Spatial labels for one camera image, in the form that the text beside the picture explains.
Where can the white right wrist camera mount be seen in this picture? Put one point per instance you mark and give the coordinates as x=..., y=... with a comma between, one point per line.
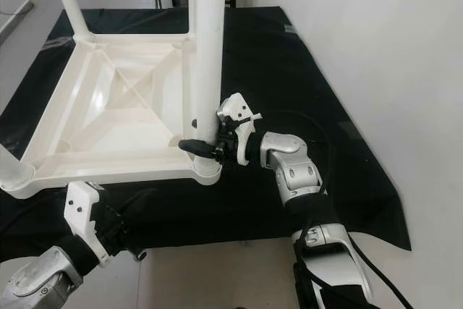
x=235, y=110

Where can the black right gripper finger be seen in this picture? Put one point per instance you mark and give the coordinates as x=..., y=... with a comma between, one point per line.
x=199, y=148

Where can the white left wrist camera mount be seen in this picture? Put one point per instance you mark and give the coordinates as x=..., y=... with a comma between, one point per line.
x=83, y=211

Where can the white plastic table top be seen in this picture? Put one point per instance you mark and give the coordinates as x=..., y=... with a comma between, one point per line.
x=123, y=99

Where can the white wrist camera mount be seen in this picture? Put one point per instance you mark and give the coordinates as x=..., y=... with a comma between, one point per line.
x=235, y=110
x=83, y=211

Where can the clear adhesive tape strip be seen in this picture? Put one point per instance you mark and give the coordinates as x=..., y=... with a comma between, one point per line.
x=290, y=30
x=349, y=129
x=58, y=42

